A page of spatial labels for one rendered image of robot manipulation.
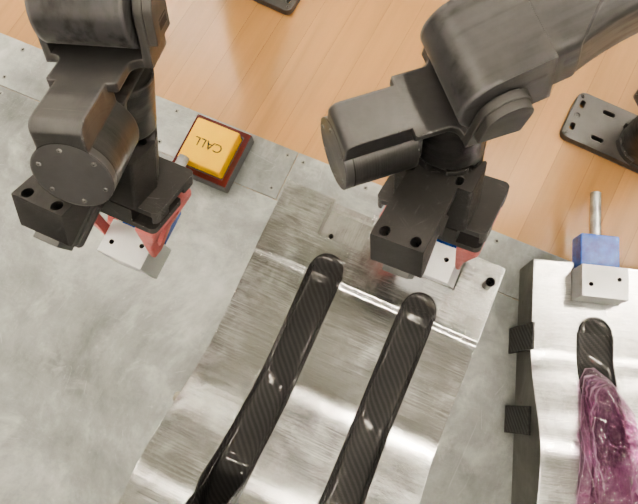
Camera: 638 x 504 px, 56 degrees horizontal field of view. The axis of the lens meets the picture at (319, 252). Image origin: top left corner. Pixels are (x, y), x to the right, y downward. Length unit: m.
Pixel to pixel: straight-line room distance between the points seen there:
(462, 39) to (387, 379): 0.37
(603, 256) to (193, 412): 0.47
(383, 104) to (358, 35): 0.46
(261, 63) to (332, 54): 0.10
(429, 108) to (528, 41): 0.08
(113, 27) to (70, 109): 0.06
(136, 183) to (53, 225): 0.08
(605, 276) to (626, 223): 0.14
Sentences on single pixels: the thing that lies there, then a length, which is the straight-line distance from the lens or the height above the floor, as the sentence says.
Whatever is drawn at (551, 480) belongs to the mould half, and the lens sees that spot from 0.67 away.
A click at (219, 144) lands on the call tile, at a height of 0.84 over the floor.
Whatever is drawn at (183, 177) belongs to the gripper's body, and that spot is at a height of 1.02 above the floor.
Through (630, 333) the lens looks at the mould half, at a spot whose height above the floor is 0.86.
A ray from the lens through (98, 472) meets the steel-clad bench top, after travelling 0.78.
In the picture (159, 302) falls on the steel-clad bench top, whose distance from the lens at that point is 0.77.
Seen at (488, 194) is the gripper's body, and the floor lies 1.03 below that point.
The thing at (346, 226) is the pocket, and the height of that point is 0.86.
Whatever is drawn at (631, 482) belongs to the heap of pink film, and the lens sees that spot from 0.66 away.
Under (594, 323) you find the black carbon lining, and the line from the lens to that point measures 0.74.
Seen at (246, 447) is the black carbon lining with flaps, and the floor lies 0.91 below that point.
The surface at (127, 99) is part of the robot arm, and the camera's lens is 0.47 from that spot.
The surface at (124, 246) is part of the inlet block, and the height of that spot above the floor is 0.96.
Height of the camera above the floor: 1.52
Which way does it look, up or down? 75 degrees down
